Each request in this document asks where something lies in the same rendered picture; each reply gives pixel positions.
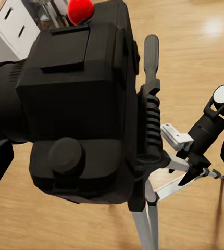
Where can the camera tripod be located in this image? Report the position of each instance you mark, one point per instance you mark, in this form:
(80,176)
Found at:
(143,203)

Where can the taboret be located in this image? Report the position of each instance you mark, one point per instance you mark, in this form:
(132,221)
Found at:
(53,19)

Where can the desk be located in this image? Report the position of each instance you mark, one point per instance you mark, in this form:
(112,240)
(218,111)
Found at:
(19,28)

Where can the digital camera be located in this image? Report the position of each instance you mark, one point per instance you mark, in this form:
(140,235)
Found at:
(74,97)

